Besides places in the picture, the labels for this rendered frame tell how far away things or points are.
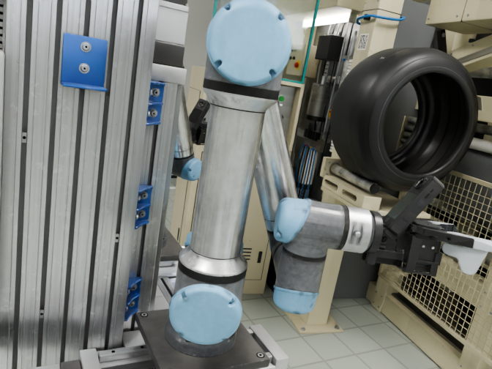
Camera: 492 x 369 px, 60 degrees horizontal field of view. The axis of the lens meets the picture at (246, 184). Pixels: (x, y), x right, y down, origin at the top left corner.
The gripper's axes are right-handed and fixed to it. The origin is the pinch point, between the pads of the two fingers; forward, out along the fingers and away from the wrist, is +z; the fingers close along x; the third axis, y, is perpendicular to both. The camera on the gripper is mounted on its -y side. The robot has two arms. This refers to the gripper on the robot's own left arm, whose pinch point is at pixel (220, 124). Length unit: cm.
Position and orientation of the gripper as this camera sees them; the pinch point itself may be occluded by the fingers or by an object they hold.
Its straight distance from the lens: 169.3
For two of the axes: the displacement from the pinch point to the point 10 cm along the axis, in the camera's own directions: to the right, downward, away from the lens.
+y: -2.7, 9.1, 3.1
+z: 5.9, -1.0, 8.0
